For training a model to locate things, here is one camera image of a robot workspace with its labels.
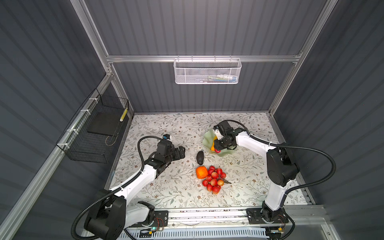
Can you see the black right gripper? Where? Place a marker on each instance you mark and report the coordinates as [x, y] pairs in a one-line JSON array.
[[217, 145]]

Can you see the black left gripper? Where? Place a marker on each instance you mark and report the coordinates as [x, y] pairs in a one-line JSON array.
[[177, 156]]

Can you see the dark avocado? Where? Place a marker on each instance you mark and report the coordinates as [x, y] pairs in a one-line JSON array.
[[200, 158]]

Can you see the orange bell pepper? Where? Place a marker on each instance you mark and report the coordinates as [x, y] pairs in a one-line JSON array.
[[201, 172]]

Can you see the red grape bunch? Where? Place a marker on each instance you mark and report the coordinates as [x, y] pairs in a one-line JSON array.
[[215, 180]]

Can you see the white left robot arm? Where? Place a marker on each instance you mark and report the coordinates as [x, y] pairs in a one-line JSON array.
[[110, 213]]

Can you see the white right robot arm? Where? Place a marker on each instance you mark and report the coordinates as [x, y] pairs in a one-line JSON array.
[[281, 169]]

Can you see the green wavy fruit bowl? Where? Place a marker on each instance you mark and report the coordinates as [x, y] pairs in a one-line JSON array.
[[208, 138]]

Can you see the floral table mat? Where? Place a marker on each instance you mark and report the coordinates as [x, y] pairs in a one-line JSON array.
[[178, 186]]

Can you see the yellow green tube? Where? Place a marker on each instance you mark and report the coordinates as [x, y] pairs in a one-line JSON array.
[[123, 114]]

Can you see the markers in white basket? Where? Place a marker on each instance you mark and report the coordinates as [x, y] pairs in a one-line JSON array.
[[219, 79]]

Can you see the black pad in basket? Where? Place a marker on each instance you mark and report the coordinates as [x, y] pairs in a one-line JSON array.
[[105, 124]]

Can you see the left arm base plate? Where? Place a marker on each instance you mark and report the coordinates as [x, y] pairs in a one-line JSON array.
[[160, 219]]

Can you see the aluminium mounting rail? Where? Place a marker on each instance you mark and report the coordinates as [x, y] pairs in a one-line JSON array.
[[232, 216]]

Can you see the white wire mesh basket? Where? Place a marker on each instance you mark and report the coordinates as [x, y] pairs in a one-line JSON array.
[[187, 70]]

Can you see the black wire basket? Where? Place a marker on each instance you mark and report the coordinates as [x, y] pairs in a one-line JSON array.
[[79, 145]]

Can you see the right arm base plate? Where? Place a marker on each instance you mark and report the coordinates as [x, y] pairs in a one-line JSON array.
[[266, 216]]

